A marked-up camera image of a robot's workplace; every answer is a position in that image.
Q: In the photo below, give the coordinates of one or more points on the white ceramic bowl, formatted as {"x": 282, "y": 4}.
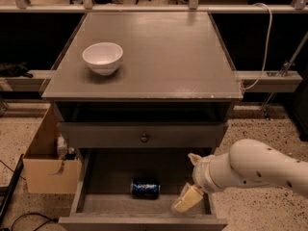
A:
{"x": 103, "y": 58}

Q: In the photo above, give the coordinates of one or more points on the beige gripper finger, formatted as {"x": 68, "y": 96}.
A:
{"x": 189, "y": 197}
{"x": 194, "y": 158}

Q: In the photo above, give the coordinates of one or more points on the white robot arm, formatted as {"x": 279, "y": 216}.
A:
{"x": 248, "y": 164}

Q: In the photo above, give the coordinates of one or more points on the closed top drawer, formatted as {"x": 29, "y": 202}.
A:
{"x": 123, "y": 135}

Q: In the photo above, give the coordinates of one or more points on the grey wooden drawer cabinet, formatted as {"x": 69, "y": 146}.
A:
{"x": 173, "y": 70}

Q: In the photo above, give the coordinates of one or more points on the blue pepsi can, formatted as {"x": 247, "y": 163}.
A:
{"x": 145, "y": 188}

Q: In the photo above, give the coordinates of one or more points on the black bar on floor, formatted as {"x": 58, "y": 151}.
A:
{"x": 6, "y": 192}

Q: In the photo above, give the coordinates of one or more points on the metal railing beam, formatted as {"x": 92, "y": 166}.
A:
{"x": 134, "y": 8}

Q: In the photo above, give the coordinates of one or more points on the open middle drawer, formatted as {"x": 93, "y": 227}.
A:
{"x": 103, "y": 201}

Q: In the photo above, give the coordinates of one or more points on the cardboard box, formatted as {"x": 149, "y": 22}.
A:
{"x": 45, "y": 171}

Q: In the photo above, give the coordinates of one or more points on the white bottle in box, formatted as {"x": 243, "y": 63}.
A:
{"x": 61, "y": 147}

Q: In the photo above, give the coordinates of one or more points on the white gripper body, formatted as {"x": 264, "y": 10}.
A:
{"x": 201, "y": 173}

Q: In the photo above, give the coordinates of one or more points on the round metal drawer knob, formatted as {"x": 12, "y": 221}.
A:
{"x": 144, "y": 138}

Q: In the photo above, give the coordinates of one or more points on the black object on ledge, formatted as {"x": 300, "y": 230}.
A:
{"x": 14, "y": 70}

